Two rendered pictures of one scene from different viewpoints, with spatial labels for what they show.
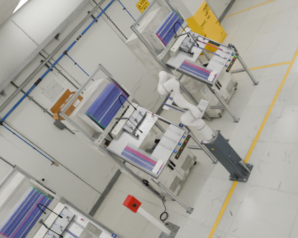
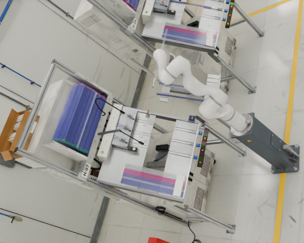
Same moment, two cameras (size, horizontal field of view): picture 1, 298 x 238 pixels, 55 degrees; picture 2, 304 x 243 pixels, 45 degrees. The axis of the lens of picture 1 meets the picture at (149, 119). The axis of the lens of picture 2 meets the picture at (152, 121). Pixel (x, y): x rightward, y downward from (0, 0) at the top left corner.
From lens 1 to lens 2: 0.64 m
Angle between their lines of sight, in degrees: 9
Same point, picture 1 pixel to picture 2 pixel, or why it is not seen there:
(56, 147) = (10, 195)
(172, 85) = (181, 66)
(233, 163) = (278, 152)
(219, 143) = (256, 130)
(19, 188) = not seen: outside the picture
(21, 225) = not seen: outside the picture
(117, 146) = (111, 172)
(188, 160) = (206, 161)
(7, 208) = not seen: outside the picture
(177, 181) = (200, 194)
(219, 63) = (214, 18)
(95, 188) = (81, 232)
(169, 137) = (180, 139)
